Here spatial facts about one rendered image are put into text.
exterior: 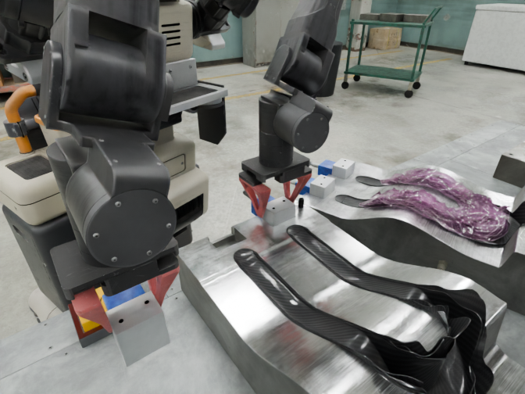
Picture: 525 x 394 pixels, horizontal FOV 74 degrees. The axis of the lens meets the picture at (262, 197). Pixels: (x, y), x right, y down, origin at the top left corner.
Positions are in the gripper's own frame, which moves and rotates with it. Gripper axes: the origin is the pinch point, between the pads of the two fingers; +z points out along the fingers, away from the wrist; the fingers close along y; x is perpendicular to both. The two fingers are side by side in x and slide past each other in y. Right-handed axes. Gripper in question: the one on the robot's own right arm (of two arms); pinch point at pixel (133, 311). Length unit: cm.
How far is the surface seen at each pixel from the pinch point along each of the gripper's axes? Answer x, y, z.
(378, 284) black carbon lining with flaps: -10.6, 30.1, 5.3
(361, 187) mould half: 13, 55, 9
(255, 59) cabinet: 478, 357, 85
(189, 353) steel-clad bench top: 1.7, 6.0, 15.0
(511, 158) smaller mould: -2, 96, 8
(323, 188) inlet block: 14.7, 44.6, 7.0
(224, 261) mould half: 6.6, 15.3, 6.0
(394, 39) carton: 459, 717, 76
